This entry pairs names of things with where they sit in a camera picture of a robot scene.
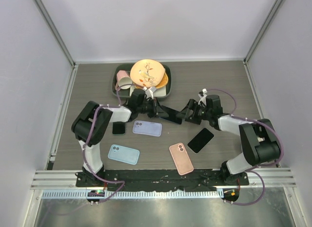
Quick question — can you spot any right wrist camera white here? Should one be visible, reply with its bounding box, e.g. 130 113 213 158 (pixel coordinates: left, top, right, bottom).
198 88 207 105

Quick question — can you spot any dark green tray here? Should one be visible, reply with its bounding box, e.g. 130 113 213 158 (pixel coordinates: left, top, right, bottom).
112 62 172 99

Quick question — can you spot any white square plate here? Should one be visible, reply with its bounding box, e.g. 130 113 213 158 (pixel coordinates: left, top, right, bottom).
129 85 167 98

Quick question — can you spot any white phone black screen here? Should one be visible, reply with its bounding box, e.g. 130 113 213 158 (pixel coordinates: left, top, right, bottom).
187 128 214 154

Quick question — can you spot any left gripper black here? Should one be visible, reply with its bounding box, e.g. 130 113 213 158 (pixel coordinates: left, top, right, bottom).
137 97 168 119

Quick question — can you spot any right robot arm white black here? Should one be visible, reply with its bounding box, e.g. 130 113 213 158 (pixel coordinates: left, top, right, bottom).
177 95 284 186

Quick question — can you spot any pink mug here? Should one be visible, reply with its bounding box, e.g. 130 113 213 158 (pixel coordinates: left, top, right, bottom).
115 70 133 90

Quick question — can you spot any light blue phone case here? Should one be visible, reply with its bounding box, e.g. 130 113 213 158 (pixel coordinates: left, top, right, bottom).
108 144 140 165

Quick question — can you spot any green phone black screen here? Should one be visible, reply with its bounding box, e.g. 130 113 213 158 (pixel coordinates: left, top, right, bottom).
112 122 126 135

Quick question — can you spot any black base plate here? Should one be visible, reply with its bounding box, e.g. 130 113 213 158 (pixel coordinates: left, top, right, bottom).
76 168 250 191

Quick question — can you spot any white slotted cable duct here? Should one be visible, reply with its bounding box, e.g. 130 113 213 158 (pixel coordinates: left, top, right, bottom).
42 189 224 199

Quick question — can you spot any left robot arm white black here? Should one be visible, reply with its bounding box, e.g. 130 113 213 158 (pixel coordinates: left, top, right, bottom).
71 89 169 187

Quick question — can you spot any peach floral plate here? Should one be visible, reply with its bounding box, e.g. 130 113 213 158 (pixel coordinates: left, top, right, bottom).
130 59 165 87

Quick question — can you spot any pink phone case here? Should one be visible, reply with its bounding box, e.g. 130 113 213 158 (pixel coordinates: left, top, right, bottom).
169 143 194 175

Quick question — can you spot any lilac phone case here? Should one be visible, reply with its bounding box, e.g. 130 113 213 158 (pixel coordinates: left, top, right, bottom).
133 121 162 137

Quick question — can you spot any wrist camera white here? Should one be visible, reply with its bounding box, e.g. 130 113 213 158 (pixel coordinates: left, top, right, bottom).
198 88 207 105
143 86 157 100

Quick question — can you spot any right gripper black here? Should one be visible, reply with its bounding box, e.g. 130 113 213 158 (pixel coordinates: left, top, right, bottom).
176 99 212 125

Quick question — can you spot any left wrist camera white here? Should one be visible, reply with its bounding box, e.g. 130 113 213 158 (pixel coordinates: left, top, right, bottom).
143 86 157 100

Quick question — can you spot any blue phone black screen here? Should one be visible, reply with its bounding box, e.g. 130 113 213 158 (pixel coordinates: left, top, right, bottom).
161 105 182 124

